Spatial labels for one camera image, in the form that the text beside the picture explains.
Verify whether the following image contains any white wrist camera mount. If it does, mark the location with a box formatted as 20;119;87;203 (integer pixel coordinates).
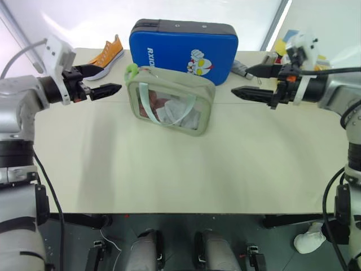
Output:
43;35;77;106
285;29;321;106

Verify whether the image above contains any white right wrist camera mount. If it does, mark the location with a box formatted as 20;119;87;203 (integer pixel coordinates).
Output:
285;29;321;106

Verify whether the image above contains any black robot foot part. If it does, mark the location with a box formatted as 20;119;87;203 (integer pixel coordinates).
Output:
85;239;108;271
244;243;267;271

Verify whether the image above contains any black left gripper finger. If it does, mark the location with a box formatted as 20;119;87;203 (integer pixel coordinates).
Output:
90;83;123;101
74;64;106;78

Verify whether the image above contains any black table frame bar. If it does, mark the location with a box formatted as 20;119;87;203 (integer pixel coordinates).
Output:
262;213;337;229
48;213;114;230

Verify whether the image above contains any white left arm cable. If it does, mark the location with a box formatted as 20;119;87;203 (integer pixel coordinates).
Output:
0;40;47;80

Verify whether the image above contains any thin white floor cord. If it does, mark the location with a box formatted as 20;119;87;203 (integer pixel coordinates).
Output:
99;228;122;252

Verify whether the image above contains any grey folded umbrella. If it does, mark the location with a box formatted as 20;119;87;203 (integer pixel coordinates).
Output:
231;59;263;86

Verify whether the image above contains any grey rounded robot leg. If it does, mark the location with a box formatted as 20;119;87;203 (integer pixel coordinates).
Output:
193;229;241;271
130;229;166;271

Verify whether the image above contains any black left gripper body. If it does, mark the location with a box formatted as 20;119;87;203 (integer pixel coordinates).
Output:
62;65;94;104

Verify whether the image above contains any white crumpled cloth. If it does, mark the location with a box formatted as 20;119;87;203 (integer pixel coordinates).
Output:
293;222;327;253

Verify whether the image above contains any beige small box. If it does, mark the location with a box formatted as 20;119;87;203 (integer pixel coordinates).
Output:
263;52;279;67

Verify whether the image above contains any blue cartoon print case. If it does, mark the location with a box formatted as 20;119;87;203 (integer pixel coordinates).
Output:
129;18;239;86

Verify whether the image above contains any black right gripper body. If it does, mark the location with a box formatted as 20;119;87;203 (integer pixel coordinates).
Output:
266;64;300;110

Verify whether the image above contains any blue card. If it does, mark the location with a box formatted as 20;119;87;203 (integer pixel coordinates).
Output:
281;28;300;43

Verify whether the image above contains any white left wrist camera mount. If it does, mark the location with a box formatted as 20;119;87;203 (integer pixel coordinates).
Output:
43;35;77;106

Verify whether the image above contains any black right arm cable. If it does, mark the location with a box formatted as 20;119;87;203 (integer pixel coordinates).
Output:
322;165;350;271

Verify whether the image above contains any yellow packet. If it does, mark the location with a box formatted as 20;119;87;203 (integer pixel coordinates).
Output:
314;55;334;71

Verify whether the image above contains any orange canvas sneaker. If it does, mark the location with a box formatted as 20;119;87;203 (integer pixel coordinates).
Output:
84;34;125;82

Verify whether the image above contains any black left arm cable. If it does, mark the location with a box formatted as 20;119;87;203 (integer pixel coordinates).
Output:
32;148;66;271

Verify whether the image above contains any clear green toiletry bag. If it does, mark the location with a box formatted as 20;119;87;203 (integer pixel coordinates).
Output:
124;63;217;138

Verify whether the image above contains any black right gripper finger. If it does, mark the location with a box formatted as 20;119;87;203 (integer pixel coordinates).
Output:
246;64;283;78
231;86;275;106

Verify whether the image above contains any yellow paper piece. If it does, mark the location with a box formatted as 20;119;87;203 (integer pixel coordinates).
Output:
274;38;289;56

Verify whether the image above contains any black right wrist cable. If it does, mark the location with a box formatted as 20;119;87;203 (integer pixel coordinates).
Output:
298;66;361;77

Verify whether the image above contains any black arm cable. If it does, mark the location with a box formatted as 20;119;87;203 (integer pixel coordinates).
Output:
32;148;66;271
322;165;350;271

